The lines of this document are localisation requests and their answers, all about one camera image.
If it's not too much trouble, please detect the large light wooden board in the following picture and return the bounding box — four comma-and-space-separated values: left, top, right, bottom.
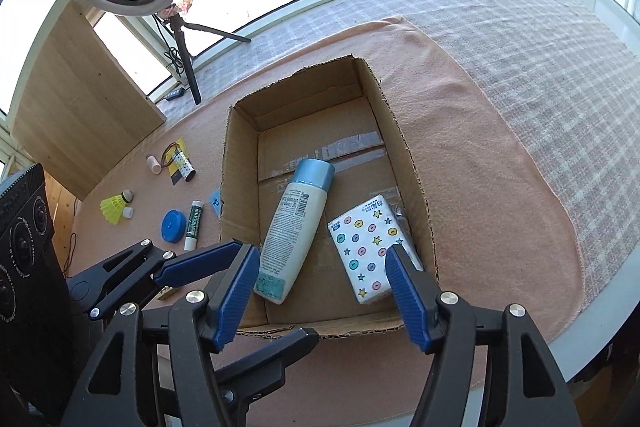
8, 0, 165, 200

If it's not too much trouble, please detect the patterned white lighter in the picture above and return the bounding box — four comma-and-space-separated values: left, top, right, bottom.
172, 148, 196, 182

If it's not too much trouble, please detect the white patterned tissue pack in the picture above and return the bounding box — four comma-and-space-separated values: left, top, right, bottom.
328, 194, 423, 305

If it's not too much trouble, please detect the blue plastic phone stand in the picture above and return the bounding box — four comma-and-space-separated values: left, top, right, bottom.
208, 188, 224, 217

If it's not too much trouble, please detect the yellow black hair tie card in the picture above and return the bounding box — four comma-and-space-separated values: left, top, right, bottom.
162, 138, 192, 185

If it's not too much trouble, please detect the black inline cable remote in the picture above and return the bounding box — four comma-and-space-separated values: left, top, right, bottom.
165, 87, 186, 101

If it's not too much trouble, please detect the open cardboard box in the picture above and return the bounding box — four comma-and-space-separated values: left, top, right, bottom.
217, 54, 441, 341

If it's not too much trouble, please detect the yellow plastic shuttlecock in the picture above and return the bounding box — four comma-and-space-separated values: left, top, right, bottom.
100, 190, 134, 225

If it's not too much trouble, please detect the checkered grey white cloth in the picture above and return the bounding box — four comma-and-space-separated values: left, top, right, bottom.
154, 0, 640, 308

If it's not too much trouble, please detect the blue round tape measure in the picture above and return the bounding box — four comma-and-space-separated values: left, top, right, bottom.
160, 209, 186, 244

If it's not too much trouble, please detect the wooden clothespin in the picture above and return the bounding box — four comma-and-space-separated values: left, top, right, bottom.
156, 286, 177, 300

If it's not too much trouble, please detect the green white lip balm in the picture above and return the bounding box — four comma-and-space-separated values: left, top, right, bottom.
183, 200, 204, 251

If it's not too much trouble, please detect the slatted pine wood panel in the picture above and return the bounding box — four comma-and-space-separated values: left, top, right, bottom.
44, 172, 80, 279

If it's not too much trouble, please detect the small white plastic cap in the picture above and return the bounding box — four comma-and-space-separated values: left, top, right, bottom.
122, 207, 134, 219

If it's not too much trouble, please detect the black cable on floor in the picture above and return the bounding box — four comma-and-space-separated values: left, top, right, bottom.
62, 198, 84, 278

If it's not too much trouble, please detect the white blue-capped lotion bottle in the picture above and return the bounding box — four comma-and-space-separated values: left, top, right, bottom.
254, 158, 335, 305

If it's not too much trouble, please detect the small pink lotion bottle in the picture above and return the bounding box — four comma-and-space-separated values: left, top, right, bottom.
145, 155, 163, 176

